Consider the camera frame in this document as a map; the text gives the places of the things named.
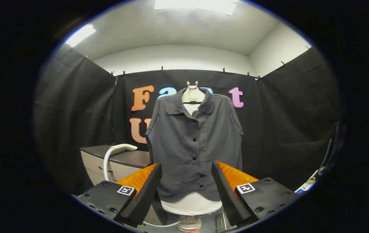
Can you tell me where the dark grey button shirt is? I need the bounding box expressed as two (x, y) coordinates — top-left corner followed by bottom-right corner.
(145, 87), (244, 203)

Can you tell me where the blue and white object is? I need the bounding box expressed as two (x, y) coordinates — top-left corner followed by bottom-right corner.
(295, 170), (319, 194)

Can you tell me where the grey cabinet with dark top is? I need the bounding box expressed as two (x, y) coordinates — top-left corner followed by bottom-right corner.
(80, 145), (152, 194)

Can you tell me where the white mannequin torso on stand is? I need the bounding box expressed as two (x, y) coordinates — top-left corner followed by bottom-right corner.
(161, 81), (223, 232)

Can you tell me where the light grey steamer hose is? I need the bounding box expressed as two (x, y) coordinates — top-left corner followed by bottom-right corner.
(103, 147), (183, 227)

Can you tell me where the large ceiling light panel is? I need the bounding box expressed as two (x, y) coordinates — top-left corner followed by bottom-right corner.
(155, 0), (237, 16)

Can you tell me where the narrow ceiling light panel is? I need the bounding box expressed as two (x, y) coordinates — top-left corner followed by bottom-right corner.
(65, 24), (96, 48)

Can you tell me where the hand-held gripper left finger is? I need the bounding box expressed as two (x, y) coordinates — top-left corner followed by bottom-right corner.
(71, 163), (163, 228)

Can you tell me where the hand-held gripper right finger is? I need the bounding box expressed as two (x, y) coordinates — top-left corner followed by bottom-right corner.
(211, 160), (301, 227)

